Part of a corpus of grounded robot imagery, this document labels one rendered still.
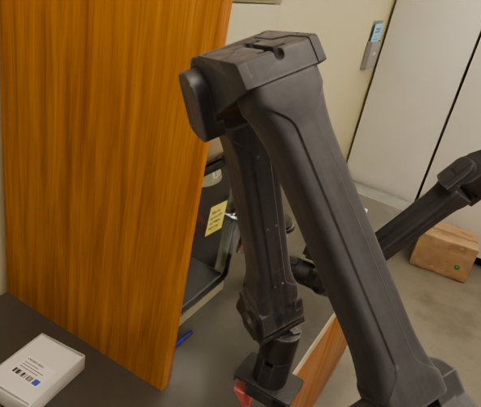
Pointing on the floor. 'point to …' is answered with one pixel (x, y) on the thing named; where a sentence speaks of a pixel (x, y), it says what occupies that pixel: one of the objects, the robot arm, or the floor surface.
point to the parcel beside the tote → (445, 251)
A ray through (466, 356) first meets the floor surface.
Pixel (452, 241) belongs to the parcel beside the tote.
